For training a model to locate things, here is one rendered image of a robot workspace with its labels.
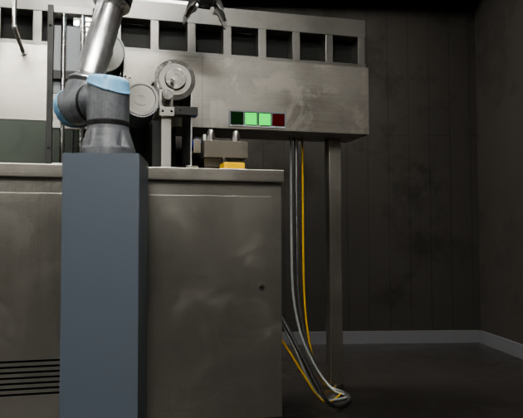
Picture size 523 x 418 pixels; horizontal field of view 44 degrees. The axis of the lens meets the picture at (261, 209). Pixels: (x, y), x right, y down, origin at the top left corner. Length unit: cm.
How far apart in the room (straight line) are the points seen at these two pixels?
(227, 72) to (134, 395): 150
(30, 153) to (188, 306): 97
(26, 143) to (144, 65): 56
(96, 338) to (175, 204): 53
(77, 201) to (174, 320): 54
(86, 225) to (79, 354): 33
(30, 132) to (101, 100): 90
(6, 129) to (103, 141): 95
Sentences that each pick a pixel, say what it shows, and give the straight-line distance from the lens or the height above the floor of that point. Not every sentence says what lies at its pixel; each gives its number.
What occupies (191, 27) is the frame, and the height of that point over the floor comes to 156.
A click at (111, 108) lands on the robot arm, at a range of 183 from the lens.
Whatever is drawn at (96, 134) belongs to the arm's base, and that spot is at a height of 95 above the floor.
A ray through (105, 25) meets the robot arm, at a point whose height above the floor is 131.
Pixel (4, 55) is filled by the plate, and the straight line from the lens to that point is 276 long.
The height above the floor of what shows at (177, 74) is 127.
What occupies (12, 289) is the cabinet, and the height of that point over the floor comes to 53.
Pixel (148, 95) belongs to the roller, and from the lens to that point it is 239.
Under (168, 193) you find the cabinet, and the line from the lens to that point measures 208.
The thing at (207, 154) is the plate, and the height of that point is 98.
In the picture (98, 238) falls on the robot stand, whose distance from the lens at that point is 175.
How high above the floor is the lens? 66
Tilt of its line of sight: 3 degrees up
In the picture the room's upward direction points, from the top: straight up
